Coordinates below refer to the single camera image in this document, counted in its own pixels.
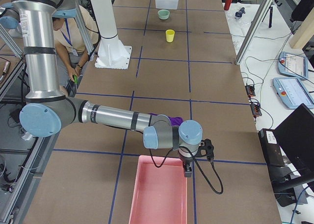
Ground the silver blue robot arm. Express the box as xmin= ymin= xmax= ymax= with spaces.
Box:
xmin=11 ymin=0 xmax=203 ymax=177

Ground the teach pendant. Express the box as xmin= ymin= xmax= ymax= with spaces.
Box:
xmin=278 ymin=51 xmax=308 ymax=79
xmin=272 ymin=77 xmax=314 ymax=109

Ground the yellow plastic cup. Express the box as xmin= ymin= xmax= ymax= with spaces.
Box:
xmin=165 ymin=29 xmax=175 ymax=43

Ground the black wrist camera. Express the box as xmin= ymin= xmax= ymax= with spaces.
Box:
xmin=198 ymin=139 xmax=214 ymax=161

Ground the orange connector block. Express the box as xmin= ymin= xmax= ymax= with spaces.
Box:
xmin=245 ymin=85 xmax=256 ymax=98
xmin=250 ymin=101 xmax=262 ymax=118

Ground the pale green bowl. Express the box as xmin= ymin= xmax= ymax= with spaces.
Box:
xmin=157 ymin=9 xmax=170 ymax=20

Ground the person in beige shirt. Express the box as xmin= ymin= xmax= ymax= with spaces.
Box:
xmin=52 ymin=17 xmax=89 ymax=95

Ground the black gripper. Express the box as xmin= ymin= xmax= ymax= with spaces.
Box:
xmin=178 ymin=147 xmax=198 ymax=177

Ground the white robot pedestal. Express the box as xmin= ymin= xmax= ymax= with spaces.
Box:
xmin=91 ymin=0 xmax=132 ymax=70

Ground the pink plastic bin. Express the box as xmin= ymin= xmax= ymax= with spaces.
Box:
xmin=129 ymin=155 xmax=187 ymax=224

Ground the upper orange connector block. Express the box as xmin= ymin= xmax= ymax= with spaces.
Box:
xmin=245 ymin=85 xmax=256 ymax=98

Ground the dark blue crumpled object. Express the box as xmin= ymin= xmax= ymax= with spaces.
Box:
xmin=235 ymin=7 xmax=245 ymax=19

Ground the aluminium frame post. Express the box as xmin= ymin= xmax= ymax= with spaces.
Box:
xmin=235 ymin=0 xmax=273 ymax=65

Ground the lower teach pendant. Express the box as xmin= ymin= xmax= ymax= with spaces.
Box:
xmin=272 ymin=77 xmax=314 ymax=109

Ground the lower orange connector block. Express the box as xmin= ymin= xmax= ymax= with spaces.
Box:
xmin=250 ymin=101 xmax=262 ymax=118

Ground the black computer box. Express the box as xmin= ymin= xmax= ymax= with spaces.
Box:
xmin=258 ymin=128 xmax=285 ymax=167

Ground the black monitor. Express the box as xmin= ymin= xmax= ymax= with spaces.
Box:
xmin=273 ymin=104 xmax=314 ymax=175

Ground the upper teach pendant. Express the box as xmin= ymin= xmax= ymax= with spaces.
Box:
xmin=278 ymin=51 xmax=308 ymax=79

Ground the purple cloth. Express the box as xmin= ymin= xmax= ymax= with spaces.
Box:
xmin=149 ymin=113 xmax=183 ymax=126

